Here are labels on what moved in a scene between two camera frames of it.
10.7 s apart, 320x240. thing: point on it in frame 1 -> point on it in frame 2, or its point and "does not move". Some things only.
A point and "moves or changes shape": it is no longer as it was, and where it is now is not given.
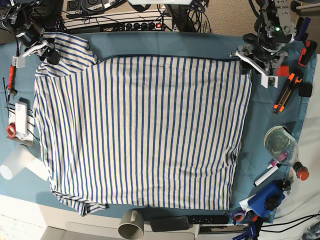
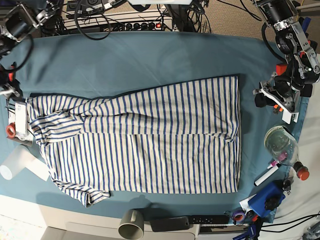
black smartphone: (170, 224) does not move
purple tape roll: (238, 217) does not move
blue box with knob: (268, 199) does not move
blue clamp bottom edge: (251, 232) does not move
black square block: (305, 89) does not move
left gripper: (268, 65) -> (285, 94)
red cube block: (282, 70) does not move
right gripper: (34, 35) -> (9, 85)
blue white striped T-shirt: (140, 131) moves or changes shape
